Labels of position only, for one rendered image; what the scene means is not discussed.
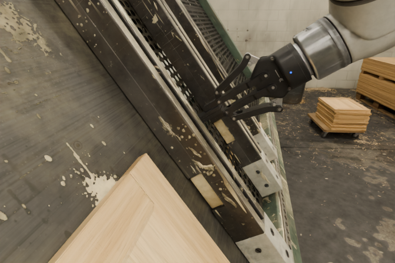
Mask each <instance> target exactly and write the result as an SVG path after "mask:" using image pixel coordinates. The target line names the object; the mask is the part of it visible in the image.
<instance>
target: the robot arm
mask: <svg viewBox="0 0 395 263"><path fill-rule="evenodd" d="M293 41H294V44H293V45H292V44H291V43H288V44H287V45H285V46H284V47H282V48H280V49H279V50H277V51H275V52H273V53H272V54H271V55H269V56H262V57H260V58H257V57H255V56H253V55H251V53H250V52H246V53H245V55H244V57H243V59H242V61H241V63H240V64H239V65H238V66H237V67H236V68H235V69H234V70H233V71H232V72H231V73H230V74H229V75H228V76H227V77H226V78H225V79H224V80H223V81H222V82H221V83H220V84H219V85H218V86H217V87H216V89H215V91H214V95H215V99H214V100H212V101H211V102H209V103H207V104H206V105H205V106H204V107H203V110H204V111H203V112H201V113H199V114H198V117H199V118H200V120H201V121H202V123H204V122H206V121H208V120H211V122H215V121H217V120H219V119H221V118H223V117H229V118H231V120H232V121H233V122H235V121H238V120H242V119H246V118H249V117H253V116H257V115H260V114H264V113H268V112H279V113H280V112H282V111H283V108H282V101H283V98H284V97H285V96H286V95H287V94H288V93H289V92H290V91H291V90H293V89H295V88H297V87H299V86H301V85H303V84H305V83H306V82H308V81H310V80H312V77H311V76H312V75H313V76H314V77H315V78H316V79H317V80H320V79H322V78H324V77H326V76H328V75H331V74H332V73H334V72H336V71H338V70H340V69H342V68H345V67H346V66H348V65H349V64H351V63H353V62H356V61H358V60H362V59H365V58H370V57H373V56H375V55H378V54H379V53H382V52H384V51H386V50H388V49H390V48H392V47H394V46H395V0H329V13H328V14H327V15H325V16H324V17H322V18H321V19H318V20H317V21H316V22H315V23H313V24H311V25H310V26H308V27H306V29H304V30H303V31H301V32H300V33H298V34H297V35H295V36H293ZM254 63H256V65H255V68H254V70H253V72H252V74H251V77H249V78H248V79H246V80H245V81H244V82H242V83H240V84H238V85H237V86H235V87H233V88H232V89H230V90H228V91H227V92H225V93H223V94H222V92H223V91H224V90H225V89H226V88H227V87H228V86H229V85H230V84H231V83H232V82H233V81H234V80H235V79H236V78H237V77H238V76H239V75H240V74H241V73H242V72H243V71H244V69H245V68H246V67H247V66H248V67H250V66H252V65H253V64H254ZM253 86H254V87H255V88H256V89H255V90H254V91H252V92H250V93H248V94H247V95H245V96H243V97H241V98H240V99H238V100H237V101H235V102H233V103H231V104H229V105H228V106H226V107H225V108H224V105H222V103H224V102H226V101H228V100H229V99H231V98H233V97H235V96H236V95H238V94H240V93H242V92H244V91H245V90H247V89H249V88H251V87H253ZM261 97H272V98H275V99H273V100H271V102H268V103H263V104H259V105H257V106H253V107H249V108H246V109H242V110H239V109H240V108H242V107H244V106H245V105H247V104H249V103H251V102H253V101H254V100H257V99H260V98H261ZM237 110H238V111H237Z"/></svg>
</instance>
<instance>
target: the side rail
mask: <svg viewBox="0 0 395 263"><path fill-rule="evenodd" d="M198 1H199V2H200V4H201V6H202V8H203V9H204V10H205V12H206V14H207V15H208V17H209V19H210V21H211V22H212V24H213V25H214V27H215V28H216V30H217V31H218V33H219V35H220V36H221V38H222V40H223V41H224V43H225V44H226V46H227V48H228V49H229V50H230V52H231V54H232V55H233V57H234V59H235V60H236V62H237V64H238V65H239V64H240V63H241V61H242V59H243V56H242V54H241V52H240V51H239V49H238V48H237V46H236V44H235V43H234V41H233V39H232V38H231V36H230V35H229V33H228V31H227V30H226V28H225V26H224V25H223V23H222V21H221V20H220V18H219V17H218V15H217V13H216V12H215V10H214V9H213V7H212V5H211V4H210V2H209V0H198ZM243 73H244V74H245V76H246V78H247V79H248V78H249V77H251V74H252V70H251V68H250V67H248V66H247V67H246V68H245V69H244V71H243Z"/></svg>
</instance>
